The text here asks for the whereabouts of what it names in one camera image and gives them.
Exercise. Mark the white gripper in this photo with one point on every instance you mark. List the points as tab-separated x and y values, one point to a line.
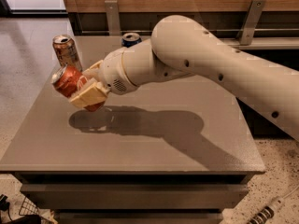
112	70

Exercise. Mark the red coke can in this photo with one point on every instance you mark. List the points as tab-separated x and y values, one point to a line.
68	79

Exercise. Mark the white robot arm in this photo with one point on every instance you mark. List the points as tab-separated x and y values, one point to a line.
178	47

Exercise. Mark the brown orange soda can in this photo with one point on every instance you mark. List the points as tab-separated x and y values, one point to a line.
66	51

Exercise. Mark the blue pepsi can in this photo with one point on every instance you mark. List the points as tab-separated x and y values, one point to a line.
130	39

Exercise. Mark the grey drawer cabinet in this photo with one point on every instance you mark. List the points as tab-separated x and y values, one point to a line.
182	132

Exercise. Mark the top grey drawer front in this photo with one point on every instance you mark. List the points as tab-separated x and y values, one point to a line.
71	196

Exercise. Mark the grey drawer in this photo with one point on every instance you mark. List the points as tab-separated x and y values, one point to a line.
71	196
143	218

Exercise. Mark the lower grey drawer front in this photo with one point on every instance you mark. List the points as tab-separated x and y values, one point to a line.
143	218

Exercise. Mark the grey counter ledge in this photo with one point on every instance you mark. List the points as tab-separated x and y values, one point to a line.
260	43

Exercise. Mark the white power strip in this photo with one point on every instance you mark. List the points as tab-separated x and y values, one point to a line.
271	208

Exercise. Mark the left metal bracket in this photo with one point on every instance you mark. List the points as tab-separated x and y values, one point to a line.
113	17

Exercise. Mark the metal bracket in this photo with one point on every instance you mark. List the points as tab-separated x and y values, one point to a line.
247	31
113	17

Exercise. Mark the black wire basket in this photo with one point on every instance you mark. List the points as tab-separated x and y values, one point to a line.
28	213

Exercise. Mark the right metal bracket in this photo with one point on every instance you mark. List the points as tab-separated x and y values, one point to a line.
247	31

